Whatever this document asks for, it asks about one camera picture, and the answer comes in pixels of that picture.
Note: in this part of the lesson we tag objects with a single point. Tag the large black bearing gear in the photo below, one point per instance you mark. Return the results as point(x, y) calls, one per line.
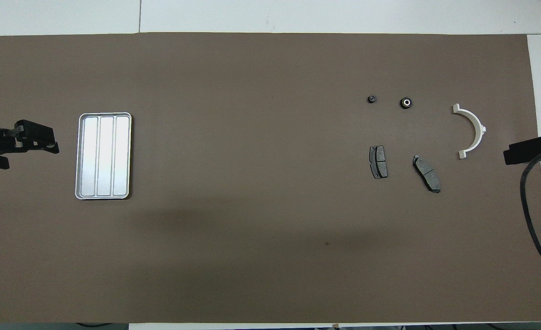
point(406, 102)

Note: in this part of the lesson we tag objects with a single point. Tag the small black bearing gear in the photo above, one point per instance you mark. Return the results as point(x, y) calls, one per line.
point(371, 99)

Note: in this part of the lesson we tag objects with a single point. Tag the silver metal tray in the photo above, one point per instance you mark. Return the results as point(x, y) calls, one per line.
point(103, 156)

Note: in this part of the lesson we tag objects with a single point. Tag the elongated dark brake pad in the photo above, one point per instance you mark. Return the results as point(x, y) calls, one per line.
point(426, 173)

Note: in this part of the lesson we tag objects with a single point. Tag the rectangular dark brake pad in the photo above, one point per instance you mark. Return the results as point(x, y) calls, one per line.
point(378, 161)

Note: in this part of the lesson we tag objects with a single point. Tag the brown table mat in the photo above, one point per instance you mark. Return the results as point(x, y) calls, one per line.
point(270, 229)

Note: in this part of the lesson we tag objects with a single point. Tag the white curved plastic bracket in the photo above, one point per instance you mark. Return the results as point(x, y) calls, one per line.
point(479, 132)

